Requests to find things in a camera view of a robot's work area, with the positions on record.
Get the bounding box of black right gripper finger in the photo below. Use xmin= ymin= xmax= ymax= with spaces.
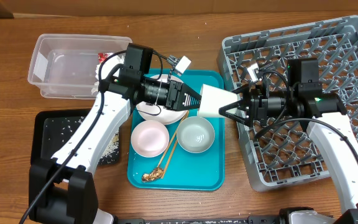
xmin=218 ymin=102 xmax=252 ymax=127
xmin=232 ymin=84 xmax=250 ymax=95

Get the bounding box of cream white cup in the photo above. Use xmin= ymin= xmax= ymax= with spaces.
xmin=197 ymin=84 xmax=239 ymax=118

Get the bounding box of grey-white bowl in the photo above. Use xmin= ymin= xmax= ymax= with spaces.
xmin=177 ymin=116 xmax=215 ymax=153

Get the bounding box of pink bowl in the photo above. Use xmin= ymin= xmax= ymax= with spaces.
xmin=131 ymin=120 xmax=170 ymax=158

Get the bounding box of white tissue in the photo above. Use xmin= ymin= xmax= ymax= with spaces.
xmin=91 ymin=58 xmax=117 ymax=95

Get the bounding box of red snack wrapper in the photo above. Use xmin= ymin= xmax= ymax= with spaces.
xmin=98 ymin=52 xmax=112 ymax=63

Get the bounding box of pile of white rice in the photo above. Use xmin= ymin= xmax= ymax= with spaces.
xmin=47 ymin=116 xmax=120 ymax=159

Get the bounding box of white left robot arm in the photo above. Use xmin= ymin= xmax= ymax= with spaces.
xmin=20 ymin=44 xmax=201 ymax=223

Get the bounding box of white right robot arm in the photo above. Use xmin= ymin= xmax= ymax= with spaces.
xmin=219 ymin=58 xmax=358 ymax=223

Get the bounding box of grey dishwasher rack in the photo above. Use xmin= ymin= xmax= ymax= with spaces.
xmin=217 ymin=16 xmax=358 ymax=192

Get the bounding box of clear plastic waste bin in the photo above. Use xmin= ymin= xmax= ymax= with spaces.
xmin=27 ymin=34 xmax=132 ymax=99

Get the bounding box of black food waste tray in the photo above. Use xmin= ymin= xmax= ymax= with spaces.
xmin=30 ymin=108 xmax=121 ymax=167

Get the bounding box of wooden chopstick left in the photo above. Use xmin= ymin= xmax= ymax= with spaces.
xmin=157 ymin=111 xmax=189 ymax=168

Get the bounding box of wooden chopstick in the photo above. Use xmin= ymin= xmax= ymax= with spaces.
xmin=161 ymin=138 xmax=178 ymax=179
xmin=157 ymin=111 xmax=189 ymax=168

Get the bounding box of large white plate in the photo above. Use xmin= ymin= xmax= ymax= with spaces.
xmin=134 ymin=73 xmax=191 ymax=126

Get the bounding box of teal serving tray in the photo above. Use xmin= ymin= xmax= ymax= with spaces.
xmin=127 ymin=70 xmax=225 ymax=191

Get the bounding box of wooden chopstick right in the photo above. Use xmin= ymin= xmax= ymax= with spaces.
xmin=161 ymin=138 xmax=178 ymax=179

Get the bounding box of brown food scrap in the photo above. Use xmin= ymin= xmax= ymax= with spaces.
xmin=142 ymin=167 xmax=165 ymax=182

